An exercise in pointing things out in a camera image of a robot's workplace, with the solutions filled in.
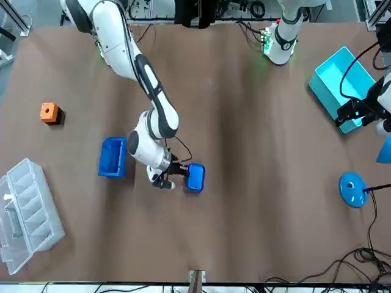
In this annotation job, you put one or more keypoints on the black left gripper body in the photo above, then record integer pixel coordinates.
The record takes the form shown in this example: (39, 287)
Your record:
(368, 110)

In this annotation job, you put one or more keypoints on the aluminium frame post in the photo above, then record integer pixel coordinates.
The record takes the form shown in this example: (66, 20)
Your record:
(197, 280)

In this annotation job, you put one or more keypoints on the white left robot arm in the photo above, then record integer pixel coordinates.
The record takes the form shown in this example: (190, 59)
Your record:
(284, 39)

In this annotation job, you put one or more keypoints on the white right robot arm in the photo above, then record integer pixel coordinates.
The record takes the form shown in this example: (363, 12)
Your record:
(122, 39)

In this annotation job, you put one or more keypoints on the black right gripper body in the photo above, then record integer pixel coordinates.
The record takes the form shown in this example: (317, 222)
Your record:
(177, 169)

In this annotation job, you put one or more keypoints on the dark blue storage box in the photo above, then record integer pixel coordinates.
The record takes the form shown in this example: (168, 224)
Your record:
(111, 158)

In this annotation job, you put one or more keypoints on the orange button box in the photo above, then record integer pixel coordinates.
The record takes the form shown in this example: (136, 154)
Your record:
(49, 112)

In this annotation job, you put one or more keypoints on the teal plastic bin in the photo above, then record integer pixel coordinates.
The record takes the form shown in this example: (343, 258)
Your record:
(333, 79)

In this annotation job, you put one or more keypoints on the clear plastic organizer case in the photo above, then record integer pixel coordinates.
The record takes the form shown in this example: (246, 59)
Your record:
(27, 213)

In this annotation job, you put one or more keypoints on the blue desk lamp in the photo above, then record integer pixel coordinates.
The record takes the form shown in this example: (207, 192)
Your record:
(351, 190)

